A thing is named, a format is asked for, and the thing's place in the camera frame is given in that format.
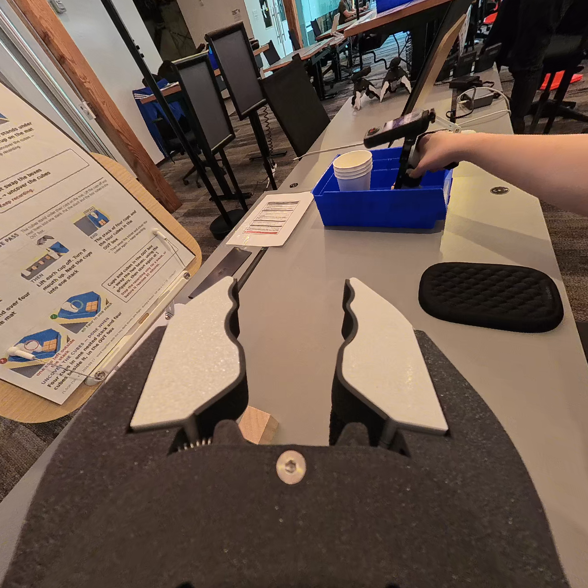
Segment wooden cube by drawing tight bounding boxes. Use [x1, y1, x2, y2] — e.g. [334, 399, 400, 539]
[238, 405, 279, 445]

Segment person's right forearm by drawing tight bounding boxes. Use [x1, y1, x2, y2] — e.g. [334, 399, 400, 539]
[462, 131, 588, 217]

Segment printed paper sheet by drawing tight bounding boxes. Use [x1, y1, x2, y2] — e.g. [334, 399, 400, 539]
[225, 191, 315, 249]

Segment wooden support beam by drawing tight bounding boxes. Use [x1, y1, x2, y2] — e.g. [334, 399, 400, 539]
[11, 0, 182, 214]

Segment black wrist rest pad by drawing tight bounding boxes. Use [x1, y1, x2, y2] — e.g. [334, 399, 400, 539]
[418, 262, 565, 334]

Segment black framed sign stand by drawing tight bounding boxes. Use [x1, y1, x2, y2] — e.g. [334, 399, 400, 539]
[205, 22, 279, 191]
[172, 52, 251, 217]

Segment person's right hand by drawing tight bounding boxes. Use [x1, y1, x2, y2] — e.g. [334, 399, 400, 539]
[405, 130, 468, 180]

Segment white power adapter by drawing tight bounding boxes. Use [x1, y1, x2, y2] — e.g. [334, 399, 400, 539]
[458, 87, 511, 111]

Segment black office chair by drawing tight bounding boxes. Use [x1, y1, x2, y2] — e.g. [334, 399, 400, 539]
[528, 28, 588, 122]

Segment orange cone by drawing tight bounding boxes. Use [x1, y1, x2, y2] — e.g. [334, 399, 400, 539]
[537, 71, 582, 92]

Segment black coiled cable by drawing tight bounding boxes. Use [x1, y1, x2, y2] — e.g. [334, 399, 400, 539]
[261, 105, 277, 164]

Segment wooden instruction board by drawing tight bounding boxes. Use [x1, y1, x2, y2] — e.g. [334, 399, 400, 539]
[0, 82, 203, 424]

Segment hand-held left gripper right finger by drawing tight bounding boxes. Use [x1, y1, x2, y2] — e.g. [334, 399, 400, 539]
[331, 277, 449, 446]

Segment wooden top desk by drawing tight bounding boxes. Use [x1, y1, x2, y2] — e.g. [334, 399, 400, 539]
[344, 0, 453, 83]

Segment small black tabletop gripper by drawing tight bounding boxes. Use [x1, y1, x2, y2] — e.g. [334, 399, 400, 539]
[380, 57, 413, 103]
[351, 66, 382, 109]

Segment black high-back chair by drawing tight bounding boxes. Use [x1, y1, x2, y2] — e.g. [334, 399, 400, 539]
[259, 53, 331, 159]

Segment blue striped jacket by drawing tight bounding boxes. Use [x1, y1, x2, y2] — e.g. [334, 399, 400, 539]
[132, 78, 180, 159]

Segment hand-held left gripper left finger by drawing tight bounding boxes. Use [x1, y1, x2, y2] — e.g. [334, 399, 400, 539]
[130, 276, 251, 448]

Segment black pole stand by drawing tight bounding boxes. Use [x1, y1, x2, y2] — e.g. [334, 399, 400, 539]
[100, 0, 249, 240]

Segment black flat plate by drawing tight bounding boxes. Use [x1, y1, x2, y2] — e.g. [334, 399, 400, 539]
[187, 247, 267, 300]

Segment black backed display board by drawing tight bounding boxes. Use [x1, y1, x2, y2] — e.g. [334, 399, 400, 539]
[400, 0, 474, 118]

